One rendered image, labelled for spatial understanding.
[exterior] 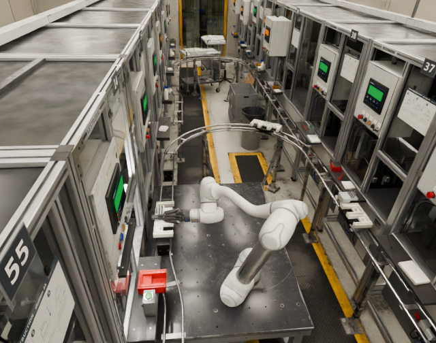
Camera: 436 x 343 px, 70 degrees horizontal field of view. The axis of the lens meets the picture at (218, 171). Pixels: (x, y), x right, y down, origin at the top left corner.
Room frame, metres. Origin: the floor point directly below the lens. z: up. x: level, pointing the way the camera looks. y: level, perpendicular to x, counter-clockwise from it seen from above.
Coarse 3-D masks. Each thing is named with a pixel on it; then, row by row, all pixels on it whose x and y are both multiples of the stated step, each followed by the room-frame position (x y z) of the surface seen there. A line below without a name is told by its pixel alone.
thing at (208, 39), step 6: (204, 36) 8.73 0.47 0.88; (210, 36) 8.69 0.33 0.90; (216, 36) 8.67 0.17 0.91; (222, 36) 8.44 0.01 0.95; (210, 42) 8.07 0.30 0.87; (216, 42) 8.09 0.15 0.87; (222, 42) 8.06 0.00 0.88; (204, 60) 8.76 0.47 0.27; (210, 60) 8.80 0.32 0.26; (204, 66) 8.21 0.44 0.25; (210, 66) 8.20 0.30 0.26; (216, 66) 8.22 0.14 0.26; (222, 66) 8.24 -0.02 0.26
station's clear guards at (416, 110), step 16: (384, 64) 2.37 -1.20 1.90; (400, 64) 2.20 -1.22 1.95; (416, 80) 1.99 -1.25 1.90; (432, 80) 1.87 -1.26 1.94; (416, 96) 1.93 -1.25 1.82; (432, 96) 1.81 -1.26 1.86; (400, 112) 2.02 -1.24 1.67; (416, 112) 1.88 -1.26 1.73; (432, 112) 1.76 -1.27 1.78; (352, 128) 2.53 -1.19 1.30; (400, 128) 1.97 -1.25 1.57; (416, 128) 1.83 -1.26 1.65; (352, 144) 2.46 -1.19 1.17; (368, 144) 2.25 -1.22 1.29; (384, 144) 2.07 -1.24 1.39; (400, 144) 1.92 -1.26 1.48; (416, 144) 1.78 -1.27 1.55; (352, 160) 2.39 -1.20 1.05; (368, 160) 2.18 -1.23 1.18; (400, 160) 1.86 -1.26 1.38; (352, 176) 2.31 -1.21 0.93
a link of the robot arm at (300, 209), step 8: (280, 200) 1.29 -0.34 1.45; (288, 200) 1.26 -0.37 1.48; (296, 200) 1.24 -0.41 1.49; (272, 208) 1.25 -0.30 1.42; (288, 208) 1.18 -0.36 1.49; (296, 208) 1.19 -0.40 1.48; (304, 208) 1.19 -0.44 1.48; (296, 216) 1.15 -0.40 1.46; (304, 216) 1.17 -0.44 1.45; (296, 224) 1.14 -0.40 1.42
